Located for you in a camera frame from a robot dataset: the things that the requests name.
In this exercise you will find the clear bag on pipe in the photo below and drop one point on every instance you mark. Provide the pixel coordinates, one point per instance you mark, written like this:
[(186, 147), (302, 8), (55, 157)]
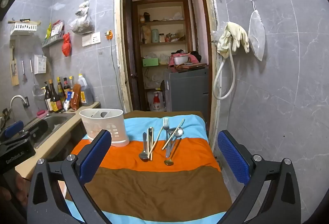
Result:
[(215, 33)]

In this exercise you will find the striped blue orange brown cloth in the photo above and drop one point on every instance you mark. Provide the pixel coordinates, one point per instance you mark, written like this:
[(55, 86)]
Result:
[(154, 188)]

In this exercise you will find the pink cloth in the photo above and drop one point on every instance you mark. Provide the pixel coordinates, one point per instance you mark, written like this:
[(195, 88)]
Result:
[(171, 58)]

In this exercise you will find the white basket wall shelf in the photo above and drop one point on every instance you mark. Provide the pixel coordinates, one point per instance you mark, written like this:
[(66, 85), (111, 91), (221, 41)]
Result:
[(23, 27)]

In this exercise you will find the red cap soy bottle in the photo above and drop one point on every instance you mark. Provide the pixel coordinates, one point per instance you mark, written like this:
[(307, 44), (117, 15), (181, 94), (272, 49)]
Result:
[(66, 86)]

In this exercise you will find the white crumpled bag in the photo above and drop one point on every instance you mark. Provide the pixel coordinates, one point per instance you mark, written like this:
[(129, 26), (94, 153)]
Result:
[(176, 17)]

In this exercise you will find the dark jar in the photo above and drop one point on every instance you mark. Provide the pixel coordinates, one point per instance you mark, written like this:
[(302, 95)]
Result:
[(147, 17)]

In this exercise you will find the worn door frame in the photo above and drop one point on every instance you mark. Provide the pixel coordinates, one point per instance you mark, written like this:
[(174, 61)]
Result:
[(118, 33)]

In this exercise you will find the green box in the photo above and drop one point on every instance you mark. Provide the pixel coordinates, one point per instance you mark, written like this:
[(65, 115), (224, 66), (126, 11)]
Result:
[(150, 62)]

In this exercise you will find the white hanging plastic bag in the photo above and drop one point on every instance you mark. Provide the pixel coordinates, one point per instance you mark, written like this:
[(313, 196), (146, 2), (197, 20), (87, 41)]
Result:
[(82, 8)]

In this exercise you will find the black cloth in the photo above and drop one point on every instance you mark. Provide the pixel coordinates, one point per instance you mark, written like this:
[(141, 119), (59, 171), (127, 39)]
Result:
[(195, 55)]

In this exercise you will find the cream rubber glove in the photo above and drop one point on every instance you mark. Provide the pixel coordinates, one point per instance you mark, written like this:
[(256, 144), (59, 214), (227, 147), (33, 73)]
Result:
[(223, 44), (240, 36)]

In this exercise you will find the clear bag with dark contents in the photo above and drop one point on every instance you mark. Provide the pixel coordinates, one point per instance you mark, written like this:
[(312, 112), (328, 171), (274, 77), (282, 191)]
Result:
[(82, 25)]

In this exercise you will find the white wall switch socket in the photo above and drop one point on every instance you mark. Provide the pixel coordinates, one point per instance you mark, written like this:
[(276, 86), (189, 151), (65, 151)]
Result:
[(91, 39)]

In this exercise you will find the large dark liquid jug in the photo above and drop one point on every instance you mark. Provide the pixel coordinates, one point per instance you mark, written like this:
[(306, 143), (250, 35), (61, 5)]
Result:
[(86, 92)]

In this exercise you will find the green thermos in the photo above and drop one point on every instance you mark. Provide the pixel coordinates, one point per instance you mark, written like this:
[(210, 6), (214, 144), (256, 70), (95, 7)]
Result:
[(155, 36)]

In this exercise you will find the wooden shelf unit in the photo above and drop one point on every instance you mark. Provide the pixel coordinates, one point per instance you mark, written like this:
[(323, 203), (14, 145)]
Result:
[(164, 22)]

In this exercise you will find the red white packet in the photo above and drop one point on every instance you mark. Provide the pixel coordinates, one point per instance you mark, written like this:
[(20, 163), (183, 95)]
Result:
[(57, 28)]

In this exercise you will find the clear plastic bag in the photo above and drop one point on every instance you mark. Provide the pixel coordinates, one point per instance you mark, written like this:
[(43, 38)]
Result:
[(164, 59)]

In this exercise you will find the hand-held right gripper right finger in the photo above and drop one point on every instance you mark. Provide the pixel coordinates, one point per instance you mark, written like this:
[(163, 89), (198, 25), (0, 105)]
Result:
[(232, 157)]

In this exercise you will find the dark pump bottle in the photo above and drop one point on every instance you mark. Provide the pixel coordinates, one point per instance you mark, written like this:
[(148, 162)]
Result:
[(47, 100)]

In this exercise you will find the pink soap dish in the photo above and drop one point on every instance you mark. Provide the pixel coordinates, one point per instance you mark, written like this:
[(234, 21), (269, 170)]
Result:
[(42, 113)]

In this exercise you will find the orange brown packet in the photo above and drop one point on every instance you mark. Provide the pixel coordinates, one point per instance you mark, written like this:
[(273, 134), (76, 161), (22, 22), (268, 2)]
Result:
[(75, 98)]

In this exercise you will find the red white bag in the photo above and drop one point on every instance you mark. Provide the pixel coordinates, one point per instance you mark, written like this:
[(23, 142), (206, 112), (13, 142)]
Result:
[(156, 102)]

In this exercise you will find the beige kitchen counter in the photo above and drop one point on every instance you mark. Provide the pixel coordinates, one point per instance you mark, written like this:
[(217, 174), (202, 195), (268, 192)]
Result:
[(63, 134)]

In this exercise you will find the white plastic utensil holder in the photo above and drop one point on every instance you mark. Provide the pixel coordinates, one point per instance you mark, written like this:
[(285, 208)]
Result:
[(113, 126)]

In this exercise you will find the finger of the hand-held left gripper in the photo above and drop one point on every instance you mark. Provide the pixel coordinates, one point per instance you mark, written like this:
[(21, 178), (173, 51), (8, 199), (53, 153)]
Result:
[(38, 130), (14, 128)]

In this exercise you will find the hanging metal spatula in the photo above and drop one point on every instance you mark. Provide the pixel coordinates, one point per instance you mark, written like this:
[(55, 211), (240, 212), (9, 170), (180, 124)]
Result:
[(23, 69)]

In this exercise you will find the person's left hand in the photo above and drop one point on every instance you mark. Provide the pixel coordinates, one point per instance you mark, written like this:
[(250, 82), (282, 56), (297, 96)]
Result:
[(22, 188)]

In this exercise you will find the blue white packet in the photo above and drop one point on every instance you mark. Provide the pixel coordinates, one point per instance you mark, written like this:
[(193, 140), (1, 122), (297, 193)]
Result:
[(67, 103)]

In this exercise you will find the metal wall rack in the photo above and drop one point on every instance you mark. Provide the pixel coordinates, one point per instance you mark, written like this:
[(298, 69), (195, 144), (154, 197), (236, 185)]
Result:
[(52, 40)]

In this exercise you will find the grey cabinet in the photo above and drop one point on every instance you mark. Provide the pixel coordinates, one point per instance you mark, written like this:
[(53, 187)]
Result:
[(186, 90)]

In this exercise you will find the pile of snack packets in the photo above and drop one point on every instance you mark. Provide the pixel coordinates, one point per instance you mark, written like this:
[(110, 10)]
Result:
[(171, 37)]

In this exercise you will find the yellow cap sauce bottle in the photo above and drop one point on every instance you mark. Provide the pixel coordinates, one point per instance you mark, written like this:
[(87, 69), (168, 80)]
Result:
[(61, 90)]

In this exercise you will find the hanging metal strainer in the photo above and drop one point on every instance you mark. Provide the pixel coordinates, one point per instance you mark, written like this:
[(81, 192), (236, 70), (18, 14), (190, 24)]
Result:
[(38, 92)]

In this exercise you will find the steel fork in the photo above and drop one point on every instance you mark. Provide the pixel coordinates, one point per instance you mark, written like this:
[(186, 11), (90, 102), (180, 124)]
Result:
[(166, 122)]

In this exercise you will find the white wall box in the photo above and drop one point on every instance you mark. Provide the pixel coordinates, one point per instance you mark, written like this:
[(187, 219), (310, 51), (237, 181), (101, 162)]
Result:
[(40, 64)]

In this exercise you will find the steel table knife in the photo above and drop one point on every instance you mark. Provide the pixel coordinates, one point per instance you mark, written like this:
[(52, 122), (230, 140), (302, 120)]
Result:
[(144, 140)]

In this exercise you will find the orange plug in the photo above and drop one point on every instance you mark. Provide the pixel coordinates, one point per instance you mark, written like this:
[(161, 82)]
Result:
[(110, 34)]

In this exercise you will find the yellow green packet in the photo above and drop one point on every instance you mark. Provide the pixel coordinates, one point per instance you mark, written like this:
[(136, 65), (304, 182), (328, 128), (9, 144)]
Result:
[(48, 31)]

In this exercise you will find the white pot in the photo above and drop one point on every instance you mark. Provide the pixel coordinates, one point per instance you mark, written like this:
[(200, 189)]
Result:
[(181, 60)]

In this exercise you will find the orange jar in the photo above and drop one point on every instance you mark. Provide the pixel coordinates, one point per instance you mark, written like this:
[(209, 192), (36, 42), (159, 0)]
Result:
[(142, 18)]

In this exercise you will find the hanging wooden cutting board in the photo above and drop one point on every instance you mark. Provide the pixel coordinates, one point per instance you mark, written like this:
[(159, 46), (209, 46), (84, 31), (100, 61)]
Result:
[(14, 72)]

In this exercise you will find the white mesh bag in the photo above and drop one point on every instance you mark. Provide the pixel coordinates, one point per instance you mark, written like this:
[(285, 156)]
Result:
[(257, 36)]

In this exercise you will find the steel faucet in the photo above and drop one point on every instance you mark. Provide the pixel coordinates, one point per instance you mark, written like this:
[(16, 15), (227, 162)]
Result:
[(16, 98)]

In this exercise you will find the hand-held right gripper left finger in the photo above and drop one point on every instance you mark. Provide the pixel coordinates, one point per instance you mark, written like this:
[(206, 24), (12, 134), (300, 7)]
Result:
[(93, 157)]

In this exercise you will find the steel sink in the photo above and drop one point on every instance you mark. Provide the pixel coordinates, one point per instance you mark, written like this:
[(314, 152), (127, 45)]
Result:
[(55, 121)]

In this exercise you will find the white jar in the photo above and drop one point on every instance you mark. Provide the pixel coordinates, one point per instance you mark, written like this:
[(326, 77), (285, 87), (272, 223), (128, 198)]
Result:
[(161, 38)]

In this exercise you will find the brown paper bag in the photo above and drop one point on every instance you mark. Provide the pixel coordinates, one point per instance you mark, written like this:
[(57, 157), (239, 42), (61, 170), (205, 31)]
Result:
[(146, 35)]

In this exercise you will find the red plastic bag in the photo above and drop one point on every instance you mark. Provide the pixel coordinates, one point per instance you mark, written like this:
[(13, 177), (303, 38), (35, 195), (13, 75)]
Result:
[(66, 45)]

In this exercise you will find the slim clear yellow-cap bottle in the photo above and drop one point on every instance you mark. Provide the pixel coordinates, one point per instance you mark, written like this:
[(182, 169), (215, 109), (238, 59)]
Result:
[(71, 82)]

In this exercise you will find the dark wooden door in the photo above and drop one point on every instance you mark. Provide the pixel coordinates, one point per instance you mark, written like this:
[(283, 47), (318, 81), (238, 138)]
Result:
[(129, 46)]

